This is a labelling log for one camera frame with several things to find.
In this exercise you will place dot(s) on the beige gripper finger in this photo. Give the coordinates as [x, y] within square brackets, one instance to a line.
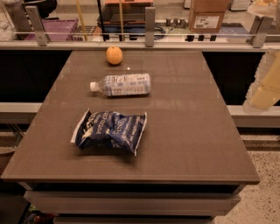
[267, 91]

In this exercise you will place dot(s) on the grey table base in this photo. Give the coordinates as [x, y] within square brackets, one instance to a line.
[173, 204]

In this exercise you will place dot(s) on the cardboard box with label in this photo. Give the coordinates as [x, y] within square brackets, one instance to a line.
[206, 15]

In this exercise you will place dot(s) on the blue label plastic water bottle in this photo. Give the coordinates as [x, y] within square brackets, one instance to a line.
[123, 85]

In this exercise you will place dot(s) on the orange fruit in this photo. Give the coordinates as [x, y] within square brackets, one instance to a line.
[114, 55]

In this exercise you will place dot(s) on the blue potato chip bag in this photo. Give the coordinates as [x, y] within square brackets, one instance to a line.
[109, 129]

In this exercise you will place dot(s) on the yellow pole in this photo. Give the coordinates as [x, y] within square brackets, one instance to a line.
[78, 6]

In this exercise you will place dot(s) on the purple plastic crate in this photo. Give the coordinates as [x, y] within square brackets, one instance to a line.
[60, 30]

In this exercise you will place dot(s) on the glass railing with metal posts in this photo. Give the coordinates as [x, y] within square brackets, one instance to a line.
[231, 38]

